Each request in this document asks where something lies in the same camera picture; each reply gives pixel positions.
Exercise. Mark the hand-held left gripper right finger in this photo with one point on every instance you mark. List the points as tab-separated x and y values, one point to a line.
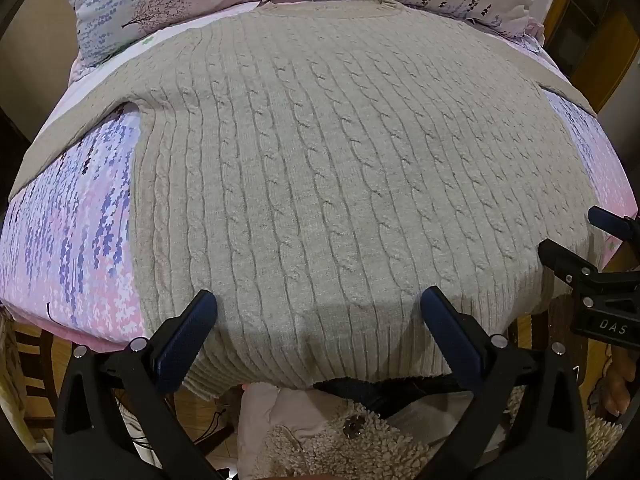
450	335

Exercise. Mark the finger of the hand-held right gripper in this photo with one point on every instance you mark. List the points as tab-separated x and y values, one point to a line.
612	221
562	260

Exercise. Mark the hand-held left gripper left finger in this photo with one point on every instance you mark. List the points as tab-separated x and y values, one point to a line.
190	330

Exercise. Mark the person's right hand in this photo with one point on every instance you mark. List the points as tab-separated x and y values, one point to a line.
616	385

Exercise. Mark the floral pink bedsheet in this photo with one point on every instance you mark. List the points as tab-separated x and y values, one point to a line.
85	240

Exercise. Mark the cream fleece jacket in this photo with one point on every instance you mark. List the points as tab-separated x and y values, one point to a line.
350	440

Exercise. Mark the wooden chair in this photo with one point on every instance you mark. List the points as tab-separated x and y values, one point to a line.
30	390

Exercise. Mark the wooden cabinet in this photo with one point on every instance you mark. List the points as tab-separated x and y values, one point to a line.
595	25

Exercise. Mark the floral pillow with tree print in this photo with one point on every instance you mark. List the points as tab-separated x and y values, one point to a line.
125	5

